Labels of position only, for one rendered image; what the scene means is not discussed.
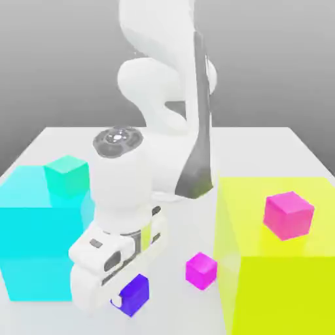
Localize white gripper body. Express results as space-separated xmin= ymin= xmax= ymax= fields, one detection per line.
xmin=69 ymin=216 xmax=169 ymax=313

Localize small blue cube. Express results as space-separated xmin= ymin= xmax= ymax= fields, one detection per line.
xmin=109 ymin=273 xmax=150 ymax=318

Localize small magenta cube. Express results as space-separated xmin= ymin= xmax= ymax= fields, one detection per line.
xmin=185 ymin=251 xmax=219 ymax=291

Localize small green cube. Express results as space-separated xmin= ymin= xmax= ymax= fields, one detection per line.
xmin=43 ymin=154 xmax=90 ymax=200

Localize small pink cube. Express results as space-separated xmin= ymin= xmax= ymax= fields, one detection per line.
xmin=262 ymin=190 xmax=315 ymax=242

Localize large cyan box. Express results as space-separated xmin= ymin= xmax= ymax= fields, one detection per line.
xmin=0 ymin=164 xmax=96 ymax=302

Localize large yellow box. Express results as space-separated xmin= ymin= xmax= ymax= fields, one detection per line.
xmin=213 ymin=174 xmax=335 ymax=335

